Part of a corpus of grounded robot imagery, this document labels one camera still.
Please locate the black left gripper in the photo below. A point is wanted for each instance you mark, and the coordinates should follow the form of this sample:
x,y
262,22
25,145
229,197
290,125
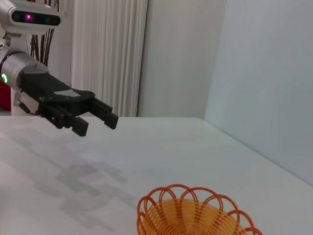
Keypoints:
x,y
46,88

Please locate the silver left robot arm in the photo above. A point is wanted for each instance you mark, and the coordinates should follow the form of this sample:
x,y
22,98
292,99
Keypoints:
x,y
17,66

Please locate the white pleated curtain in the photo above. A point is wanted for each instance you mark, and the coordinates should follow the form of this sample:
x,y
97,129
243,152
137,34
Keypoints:
x,y
107,58

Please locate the red decorative twigs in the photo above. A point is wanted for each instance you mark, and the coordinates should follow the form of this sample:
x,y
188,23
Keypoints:
x,y
42,49

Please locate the red box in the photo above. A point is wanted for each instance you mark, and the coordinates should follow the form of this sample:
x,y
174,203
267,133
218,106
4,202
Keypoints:
x,y
4,96

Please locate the white robot head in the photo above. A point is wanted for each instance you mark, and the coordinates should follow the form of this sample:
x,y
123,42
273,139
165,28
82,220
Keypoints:
x,y
34,17

